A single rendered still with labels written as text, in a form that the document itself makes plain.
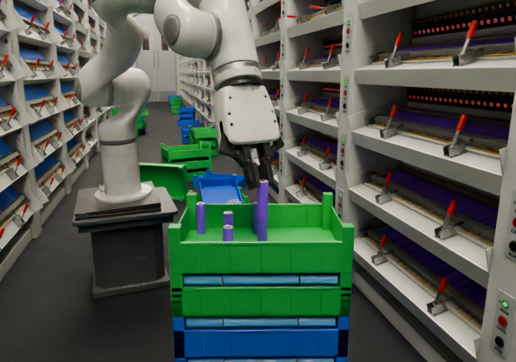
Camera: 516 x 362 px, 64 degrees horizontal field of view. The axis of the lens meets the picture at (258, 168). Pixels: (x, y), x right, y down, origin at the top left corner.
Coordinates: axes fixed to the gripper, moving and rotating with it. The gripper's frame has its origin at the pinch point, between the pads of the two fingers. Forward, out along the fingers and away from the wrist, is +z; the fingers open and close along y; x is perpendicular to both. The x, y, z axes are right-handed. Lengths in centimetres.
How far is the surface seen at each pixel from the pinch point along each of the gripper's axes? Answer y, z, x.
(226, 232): 5.5, 8.0, -5.3
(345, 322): -10.5, 27.0, -0.3
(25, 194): 33, -28, -143
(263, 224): -3.2, 7.9, -7.6
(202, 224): 3.9, 5.3, -19.5
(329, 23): -66, -56, -41
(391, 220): -51, 14, -23
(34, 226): 31, -14, -149
